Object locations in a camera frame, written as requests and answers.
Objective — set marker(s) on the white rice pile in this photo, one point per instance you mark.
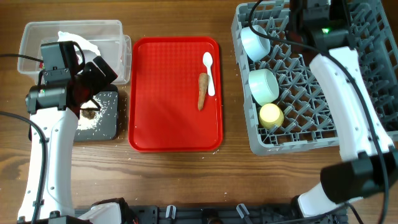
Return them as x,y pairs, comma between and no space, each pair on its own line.
106,106

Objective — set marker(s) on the yellow cup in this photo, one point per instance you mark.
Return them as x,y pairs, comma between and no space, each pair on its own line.
271,115

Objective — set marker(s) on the white tissue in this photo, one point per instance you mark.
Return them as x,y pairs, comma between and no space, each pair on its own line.
89,50

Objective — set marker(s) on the grey dishwasher rack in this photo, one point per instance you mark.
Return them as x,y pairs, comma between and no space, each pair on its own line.
308,123

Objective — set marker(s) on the blue bowl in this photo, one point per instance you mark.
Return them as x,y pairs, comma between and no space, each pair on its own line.
255,46

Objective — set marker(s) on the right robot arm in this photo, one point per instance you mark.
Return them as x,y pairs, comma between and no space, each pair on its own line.
369,159

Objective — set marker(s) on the black plastic tray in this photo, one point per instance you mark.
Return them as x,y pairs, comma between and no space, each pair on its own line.
101,135

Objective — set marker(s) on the dark brown food lump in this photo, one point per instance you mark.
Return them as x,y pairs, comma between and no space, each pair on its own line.
88,113

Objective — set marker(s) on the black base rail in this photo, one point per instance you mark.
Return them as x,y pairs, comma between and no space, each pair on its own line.
272,213

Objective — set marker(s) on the clear plastic bin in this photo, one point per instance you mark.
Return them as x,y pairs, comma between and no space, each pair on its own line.
114,46

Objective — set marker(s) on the green bowl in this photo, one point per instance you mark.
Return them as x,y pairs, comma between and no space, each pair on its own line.
264,86

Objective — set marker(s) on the white plastic spoon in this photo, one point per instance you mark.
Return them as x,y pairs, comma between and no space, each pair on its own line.
208,62

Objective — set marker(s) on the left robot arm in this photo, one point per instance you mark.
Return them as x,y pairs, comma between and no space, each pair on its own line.
54,103

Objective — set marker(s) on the red serving tray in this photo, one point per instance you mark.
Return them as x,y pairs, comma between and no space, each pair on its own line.
163,114

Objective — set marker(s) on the brown carrot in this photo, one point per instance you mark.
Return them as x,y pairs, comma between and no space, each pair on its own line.
202,89

